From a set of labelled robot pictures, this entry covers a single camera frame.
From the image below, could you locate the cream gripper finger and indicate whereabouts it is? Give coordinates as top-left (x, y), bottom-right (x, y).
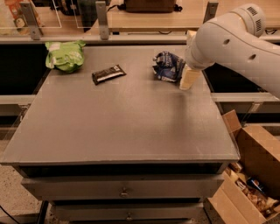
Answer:
top-left (186, 30), bottom-right (197, 44)
top-left (179, 66), bottom-right (201, 90)

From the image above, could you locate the blue chip bag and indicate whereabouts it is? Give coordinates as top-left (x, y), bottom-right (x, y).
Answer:
top-left (152, 51), bottom-right (186, 82)

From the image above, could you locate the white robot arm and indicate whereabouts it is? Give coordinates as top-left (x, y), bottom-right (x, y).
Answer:
top-left (185, 3), bottom-right (280, 98)

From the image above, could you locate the black rxbar chocolate bar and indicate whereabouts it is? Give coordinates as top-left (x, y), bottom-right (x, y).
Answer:
top-left (92, 65), bottom-right (126, 85)

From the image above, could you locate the green chip bag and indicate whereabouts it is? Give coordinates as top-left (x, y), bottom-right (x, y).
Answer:
top-left (45, 40), bottom-right (86, 73)

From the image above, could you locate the orange snack bag behind glass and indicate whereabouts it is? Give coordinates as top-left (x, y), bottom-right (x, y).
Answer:
top-left (3, 0), bottom-right (45, 30)

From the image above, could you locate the brown box on back table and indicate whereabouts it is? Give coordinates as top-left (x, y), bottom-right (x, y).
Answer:
top-left (123, 0), bottom-right (182, 13)

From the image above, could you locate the grey upper drawer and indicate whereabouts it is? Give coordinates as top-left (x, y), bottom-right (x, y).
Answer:
top-left (22, 175), bottom-right (223, 201)

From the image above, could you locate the grey drawer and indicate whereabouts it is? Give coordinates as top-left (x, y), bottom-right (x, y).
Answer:
top-left (52, 203), bottom-right (203, 221)
top-left (22, 175), bottom-right (223, 201)

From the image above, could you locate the blue snack pack in box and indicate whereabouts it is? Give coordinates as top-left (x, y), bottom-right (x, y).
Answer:
top-left (246, 177), bottom-right (265, 194)

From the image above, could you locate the cardboard box with snacks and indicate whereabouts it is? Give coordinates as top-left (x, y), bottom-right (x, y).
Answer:
top-left (206, 110), bottom-right (280, 224)

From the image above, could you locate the grey lower drawer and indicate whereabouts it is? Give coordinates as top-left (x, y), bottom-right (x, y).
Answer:
top-left (52, 203), bottom-right (203, 221)

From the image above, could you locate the middle metal bracket post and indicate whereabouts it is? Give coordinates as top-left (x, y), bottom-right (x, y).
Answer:
top-left (95, 1), bottom-right (109, 40)

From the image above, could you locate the left metal bracket post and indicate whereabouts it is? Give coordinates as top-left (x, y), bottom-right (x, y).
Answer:
top-left (20, 2), bottom-right (43, 40)

